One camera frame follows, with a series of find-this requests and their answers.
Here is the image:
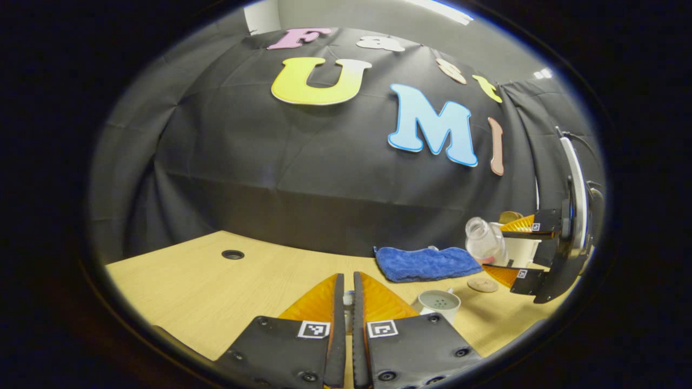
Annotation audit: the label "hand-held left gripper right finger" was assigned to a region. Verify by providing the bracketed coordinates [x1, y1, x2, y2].
[352, 271, 483, 389]

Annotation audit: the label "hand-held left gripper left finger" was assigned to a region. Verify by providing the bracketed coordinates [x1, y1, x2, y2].
[214, 273, 347, 389]

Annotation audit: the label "clear plastic water bottle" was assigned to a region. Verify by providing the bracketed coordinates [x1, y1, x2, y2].
[465, 216, 510, 266]

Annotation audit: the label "white ceramic teacup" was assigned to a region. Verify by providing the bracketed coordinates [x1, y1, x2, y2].
[412, 289, 462, 325]

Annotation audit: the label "white toaster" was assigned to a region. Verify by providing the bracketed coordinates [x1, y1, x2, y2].
[489, 220, 542, 269]

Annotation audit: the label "blue towel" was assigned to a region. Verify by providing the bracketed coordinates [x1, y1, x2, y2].
[374, 246, 483, 283]

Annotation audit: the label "black backdrop cloth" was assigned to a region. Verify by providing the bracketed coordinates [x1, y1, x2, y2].
[89, 27, 603, 265]

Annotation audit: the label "black cable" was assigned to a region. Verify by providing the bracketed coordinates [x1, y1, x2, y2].
[560, 130, 600, 163]

